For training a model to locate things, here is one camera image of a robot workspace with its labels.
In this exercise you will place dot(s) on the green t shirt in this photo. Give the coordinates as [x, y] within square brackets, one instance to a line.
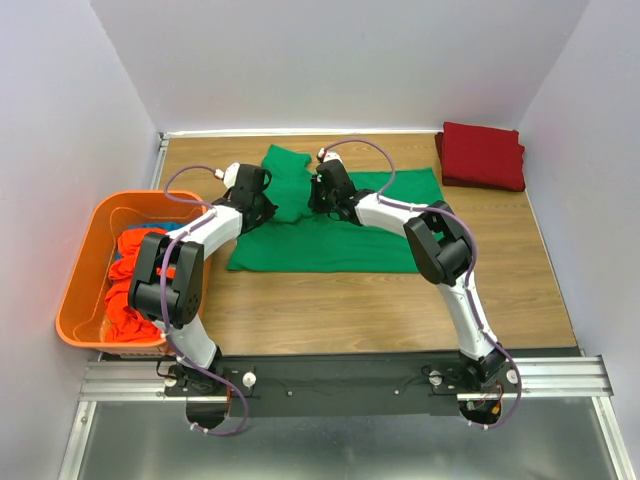
[298, 240]

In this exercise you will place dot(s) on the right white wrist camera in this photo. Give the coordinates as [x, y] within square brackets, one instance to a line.
[325, 155]

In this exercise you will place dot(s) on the folded dark red t shirt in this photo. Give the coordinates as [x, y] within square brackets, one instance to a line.
[440, 150]

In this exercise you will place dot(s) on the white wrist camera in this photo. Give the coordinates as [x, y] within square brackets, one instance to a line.
[325, 155]
[229, 175]

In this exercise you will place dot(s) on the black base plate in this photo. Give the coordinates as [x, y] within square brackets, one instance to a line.
[332, 385]

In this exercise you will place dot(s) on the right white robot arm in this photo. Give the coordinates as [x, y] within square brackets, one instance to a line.
[444, 252]

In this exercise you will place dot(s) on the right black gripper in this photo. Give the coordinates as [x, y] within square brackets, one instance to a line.
[315, 186]

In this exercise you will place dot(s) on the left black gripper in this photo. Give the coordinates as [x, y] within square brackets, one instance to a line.
[269, 209]

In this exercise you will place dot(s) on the blue t shirt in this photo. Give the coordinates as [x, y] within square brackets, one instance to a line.
[130, 239]

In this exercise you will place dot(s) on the orange plastic basket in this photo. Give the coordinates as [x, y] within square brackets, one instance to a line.
[82, 321]

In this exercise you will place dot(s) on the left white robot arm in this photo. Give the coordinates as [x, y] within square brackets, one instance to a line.
[167, 283]

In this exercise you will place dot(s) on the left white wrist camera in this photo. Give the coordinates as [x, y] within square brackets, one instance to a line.
[229, 175]

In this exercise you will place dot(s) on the orange t shirt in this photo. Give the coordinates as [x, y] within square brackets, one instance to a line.
[126, 325]

